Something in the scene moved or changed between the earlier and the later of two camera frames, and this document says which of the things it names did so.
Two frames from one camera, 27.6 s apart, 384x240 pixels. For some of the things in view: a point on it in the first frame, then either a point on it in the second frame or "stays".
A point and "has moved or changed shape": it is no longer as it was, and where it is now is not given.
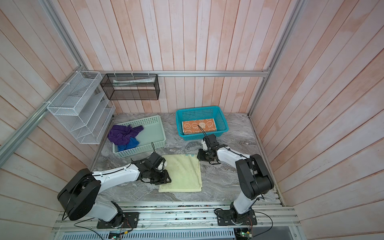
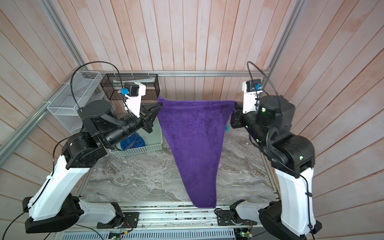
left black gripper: (164, 179) → (155, 107)
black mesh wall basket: (131, 86) stays
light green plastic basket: (153, 135) stays
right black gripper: (200, 156) → (237, 115)
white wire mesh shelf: (83, 107) stays
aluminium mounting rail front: (193, 216) stays
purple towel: (120, 135) has moved or changed shape
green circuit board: (245, 234) stays
